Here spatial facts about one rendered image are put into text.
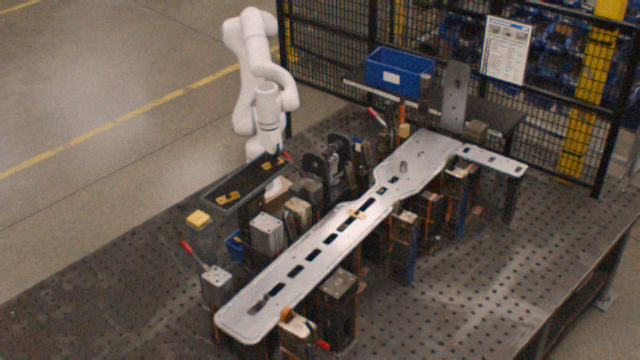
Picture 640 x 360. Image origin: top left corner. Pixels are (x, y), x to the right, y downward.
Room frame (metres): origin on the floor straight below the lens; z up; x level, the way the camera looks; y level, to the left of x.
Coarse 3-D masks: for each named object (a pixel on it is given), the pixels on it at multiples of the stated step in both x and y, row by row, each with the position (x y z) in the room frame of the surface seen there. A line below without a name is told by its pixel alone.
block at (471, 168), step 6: (462, 162) 2.22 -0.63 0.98; (468, 162) 2.22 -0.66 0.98; (462, 168) 2.18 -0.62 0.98; (468, 168) 2.18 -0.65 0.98; (474, 168) 2.18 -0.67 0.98; (474, 174) 2.16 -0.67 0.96; (468, 180) 2.15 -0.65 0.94; (474, 180) 2.17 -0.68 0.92; (474, 186) 2.17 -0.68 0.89; (468, 192) 2.14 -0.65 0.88; (468, 198) 2.16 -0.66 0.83; (468, 204) 2.16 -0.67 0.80; (468, 210) 2.17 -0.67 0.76; (468, 216) 2.17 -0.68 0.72
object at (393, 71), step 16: (384, 48) 2.97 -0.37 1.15; (368, 64) 2.84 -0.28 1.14; (384, 64) 2.78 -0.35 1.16; (400, 64) 2.91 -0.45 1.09; (416, 64) 2.86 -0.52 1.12; (432, 64) 2.77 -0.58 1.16; (368, 80) 2.84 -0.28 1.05; (384, 80) 2.78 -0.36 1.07; (400, 80) 2.73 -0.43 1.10; (416, 80) 2.68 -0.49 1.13; (432, 80) 2.79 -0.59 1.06; (416, 96) 2.68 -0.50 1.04
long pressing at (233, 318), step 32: (384, 160) 2.23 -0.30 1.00; (416, 160) 2.22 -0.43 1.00; (416, 192) 2.02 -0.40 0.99; (320, 224) 1.84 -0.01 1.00; (352, 224) 1.83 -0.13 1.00; (288, 256) 1.68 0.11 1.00; (320, 256) 1.67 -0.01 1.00; (256, 288) 1.53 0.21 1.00; (288, 288) 1.52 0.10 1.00; (224, 320) 1.39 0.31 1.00; (256, 320) 1.39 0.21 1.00
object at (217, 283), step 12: (204, 276) 1.54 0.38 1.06; (216, 276) 1.54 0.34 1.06; (228, 276) 1.53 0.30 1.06; (204, 288) 1.54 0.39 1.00; (216, 288) 1.49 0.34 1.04; (228, 288) 1.52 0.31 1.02; (216, 300) 1.50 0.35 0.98; (228, 300) 1.51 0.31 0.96; (216, 336) 1.53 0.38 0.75; (228, 336) 1.49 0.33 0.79; (228, 348) 1.49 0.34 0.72
